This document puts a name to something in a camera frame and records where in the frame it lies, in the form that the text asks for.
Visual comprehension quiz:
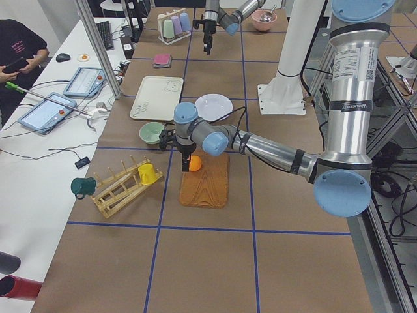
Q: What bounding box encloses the grey folded cloth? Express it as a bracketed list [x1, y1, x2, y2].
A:
[153, 63, 171, 68]

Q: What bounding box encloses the black computer mouse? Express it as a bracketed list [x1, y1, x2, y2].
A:
[55, 53, 71, 63]

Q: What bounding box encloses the purple tumbler cup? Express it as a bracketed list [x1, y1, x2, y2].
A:
[171, 16, 182, 36]

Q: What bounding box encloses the yellow mug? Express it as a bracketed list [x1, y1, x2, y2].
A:
[138, 163, 158, 185]

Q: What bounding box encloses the dark green mug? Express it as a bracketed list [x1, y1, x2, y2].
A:
[70, 177, 97, 200]

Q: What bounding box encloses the orange fruit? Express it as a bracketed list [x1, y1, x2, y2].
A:
[189, 155, 203, 172]

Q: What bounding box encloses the teach pendant tablet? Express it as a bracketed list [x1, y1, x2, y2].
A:
[18, 100, 72, 134]
[63, 67, 106, 98]

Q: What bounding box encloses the white wire cup rack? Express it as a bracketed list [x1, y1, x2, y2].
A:
[157, 8, 192, 45]

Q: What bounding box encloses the wooden cutting board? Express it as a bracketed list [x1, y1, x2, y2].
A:
[179, 150, 229, 209]

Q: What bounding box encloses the metal scoop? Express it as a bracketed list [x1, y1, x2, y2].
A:
[259, 5, 277, 22]

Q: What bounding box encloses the black keyboard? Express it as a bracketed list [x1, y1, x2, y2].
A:
[96, 21, 114, 50]

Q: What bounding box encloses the green tumbler cup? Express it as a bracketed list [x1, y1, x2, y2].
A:
[163, 19, 175, 40]

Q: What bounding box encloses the wooden mug rack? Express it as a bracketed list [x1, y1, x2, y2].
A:
[90, 156, 164, 218]

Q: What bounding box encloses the aluminium frame post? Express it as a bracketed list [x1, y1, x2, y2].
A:
[74, 0, 121, 100]

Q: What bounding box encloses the near teach pendant tablet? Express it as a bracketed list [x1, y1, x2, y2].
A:
[18, 100, 72, 134]

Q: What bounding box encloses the green-handled reacher stick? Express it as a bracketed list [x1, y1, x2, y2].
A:
[5, 82, 109, 119]

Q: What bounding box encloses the green ceramic bowl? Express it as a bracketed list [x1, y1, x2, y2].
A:
[139, 121, 164, 145]

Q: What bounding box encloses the cream bear tray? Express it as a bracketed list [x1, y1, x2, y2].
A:
[130, 76, 184, 121]

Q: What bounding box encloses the far teach pendant tablet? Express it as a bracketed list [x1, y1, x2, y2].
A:
[63, 67, 106, 98]

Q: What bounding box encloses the pink bowl with ice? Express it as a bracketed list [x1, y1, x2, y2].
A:
[251, 9, 278, 32]

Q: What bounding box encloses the seated person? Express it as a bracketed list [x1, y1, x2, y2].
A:
[1, 19, 49, 125]

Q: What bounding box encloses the pink folded cloth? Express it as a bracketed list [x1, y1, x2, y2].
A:
[153, 53, 172, 64]

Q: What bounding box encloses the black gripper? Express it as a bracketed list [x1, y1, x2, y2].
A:
[203, 19, 214, 55]
[177, 143, 196, 172]

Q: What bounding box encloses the blue tumbler cup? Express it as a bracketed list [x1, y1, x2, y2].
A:
[179, 12, 191, 32]

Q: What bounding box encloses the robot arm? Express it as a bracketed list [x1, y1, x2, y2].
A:
[194, 0, 265, 55]
[173, 1, 394, 217]

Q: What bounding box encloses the white round plate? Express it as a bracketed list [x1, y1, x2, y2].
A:
[195, 94, 233, 121]

